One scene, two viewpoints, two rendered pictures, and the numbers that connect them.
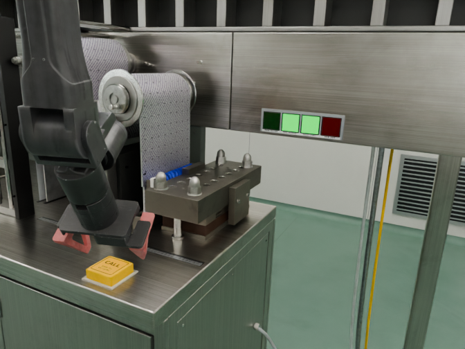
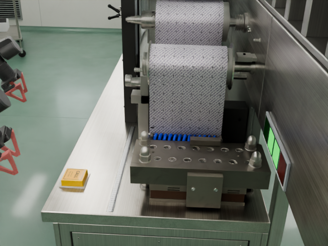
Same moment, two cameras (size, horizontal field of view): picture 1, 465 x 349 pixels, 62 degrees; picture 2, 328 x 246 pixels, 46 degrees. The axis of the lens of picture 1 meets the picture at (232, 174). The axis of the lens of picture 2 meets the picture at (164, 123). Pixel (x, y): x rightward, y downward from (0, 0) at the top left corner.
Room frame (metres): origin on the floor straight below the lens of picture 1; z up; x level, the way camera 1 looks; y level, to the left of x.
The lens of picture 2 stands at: (0.60, -0.82, 1.64)
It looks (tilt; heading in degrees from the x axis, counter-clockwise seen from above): 27 degrees down; 67
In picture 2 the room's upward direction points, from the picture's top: 1 degrees clockwise
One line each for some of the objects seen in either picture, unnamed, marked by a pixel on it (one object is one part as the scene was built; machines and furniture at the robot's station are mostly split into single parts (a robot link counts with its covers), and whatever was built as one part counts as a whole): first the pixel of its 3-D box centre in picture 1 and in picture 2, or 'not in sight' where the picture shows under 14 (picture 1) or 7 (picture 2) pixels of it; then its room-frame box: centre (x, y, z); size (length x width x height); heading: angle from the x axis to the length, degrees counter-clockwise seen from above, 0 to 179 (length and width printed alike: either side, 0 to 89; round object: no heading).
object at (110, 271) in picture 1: (110, 270); (74, 177); (0.75, 0.25, 0.91); 0.07 x 0.07 x 0.02; 64
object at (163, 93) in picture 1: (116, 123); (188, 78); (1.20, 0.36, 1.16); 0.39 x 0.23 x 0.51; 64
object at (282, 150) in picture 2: (300, 123); (274, 147); (1.15, -0.19, 1.18); 0.25 x 0.01 x 0.07; 64
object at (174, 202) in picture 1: (210, 185); (198, 162); (1.09, 0.06, 1.00); 0.40 x 0.16 x 0.06; 154
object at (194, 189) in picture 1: (194, 185); (144, 153); (0.93, 0.09, 1.05); 0.04 x 0.04 x 0.04
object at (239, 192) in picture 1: (240, 201); (204, 191); (1.07, -0.03, 0.96); 0.10 x 0.03 x 0.11; 154
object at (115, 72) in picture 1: (120, 98); (150, 63); (1.02, 0.30, 1.25); 0.15 x 0.01 x 0.15; 64
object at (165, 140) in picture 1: (167, 145); (186, 112); (1.11, 0.19, 1.11); 0.23 x 0.01 x 0.18; 154
